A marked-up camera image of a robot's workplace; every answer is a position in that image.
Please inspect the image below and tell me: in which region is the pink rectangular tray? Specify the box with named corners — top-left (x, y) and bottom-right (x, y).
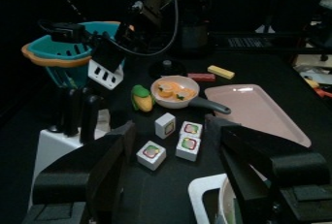
top-left (204, 83), bottom-right (312, 148)

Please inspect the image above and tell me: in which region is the grey slotted panel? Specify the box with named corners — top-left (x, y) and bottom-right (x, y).
top-left (227, 36), bottom-right (272, 48)

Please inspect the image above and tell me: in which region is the white knife block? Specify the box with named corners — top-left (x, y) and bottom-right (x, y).
top-left (27, 109), bottom-right (112, 209)

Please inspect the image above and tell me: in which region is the white sushi piece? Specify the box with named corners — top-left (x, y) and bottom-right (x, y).
top-left (154, 112), bottom-right (178, 140)
top-left (174, 136), bottom-right (203, 163)
top-left (180, 120), bottom-right (204, 140)
top-left (136, 140), bottom-right (168, 172)

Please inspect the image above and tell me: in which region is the white bowl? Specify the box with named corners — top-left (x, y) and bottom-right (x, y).
top-left (217, 177), bottom-right (244, 224)

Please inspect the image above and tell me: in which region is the toy corn with green husk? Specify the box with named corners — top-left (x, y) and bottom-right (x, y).
top-left (130, 84), bottom-right (157, 113)

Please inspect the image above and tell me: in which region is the black handled knife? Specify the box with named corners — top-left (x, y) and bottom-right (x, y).
top-left (63, 88), bottom-right (85, 138)
top-left (49, 86), bottom-right (67, 134)
top-left (79, 94), bottom-right (105, 144)

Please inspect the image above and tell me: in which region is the orange toy food slice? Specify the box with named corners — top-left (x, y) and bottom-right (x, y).
top-left (156, 81), bottom-right (180, 99)
top-left (174, 86), bottom-right (197, 103)

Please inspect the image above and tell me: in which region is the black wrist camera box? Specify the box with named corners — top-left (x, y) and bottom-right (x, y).
top-left (41, 20), bottom-right (89, 45)

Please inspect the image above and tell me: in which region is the yellow toy block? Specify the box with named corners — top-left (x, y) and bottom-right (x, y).
top-left (207, 64), bottom-right (236, 80)

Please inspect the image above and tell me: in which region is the white pan with black handle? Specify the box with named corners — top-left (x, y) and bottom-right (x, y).
top-left (149, 75), bottom-right (232, 115)

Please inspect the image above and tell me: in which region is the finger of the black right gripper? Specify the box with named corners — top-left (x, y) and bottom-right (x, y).
top-left (91, 36), bottom-right (128, 74)

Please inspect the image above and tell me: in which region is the teal basket with orange rim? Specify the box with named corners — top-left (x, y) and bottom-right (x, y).
top-left (20, 20), bottom-right (132, 89)

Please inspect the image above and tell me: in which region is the red toy block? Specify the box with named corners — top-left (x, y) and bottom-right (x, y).
top-left (186, 72), bottom-right (217, 83)

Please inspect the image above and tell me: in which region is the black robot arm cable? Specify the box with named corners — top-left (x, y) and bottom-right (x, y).
top-left (107, 0), bottom-right (182, 57)

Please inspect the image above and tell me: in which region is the black round pot lid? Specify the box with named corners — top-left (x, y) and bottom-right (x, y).
top-left (148, 58), bottom-right (188, 79)

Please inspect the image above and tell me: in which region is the orange yellow tool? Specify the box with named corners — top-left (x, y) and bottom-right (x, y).
top-left (304, 77), bottom-right (332, 99)

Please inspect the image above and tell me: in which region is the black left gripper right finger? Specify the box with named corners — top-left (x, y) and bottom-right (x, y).
top-left (205, 113), bottom-right (332, 224)

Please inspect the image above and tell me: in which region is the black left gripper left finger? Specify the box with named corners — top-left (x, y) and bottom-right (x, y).
top-left (20, 120), bottom-right (138, 224)

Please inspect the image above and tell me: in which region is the white tray with handles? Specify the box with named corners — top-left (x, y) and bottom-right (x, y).
top-left (186, 173), bottom-right (244, 224)

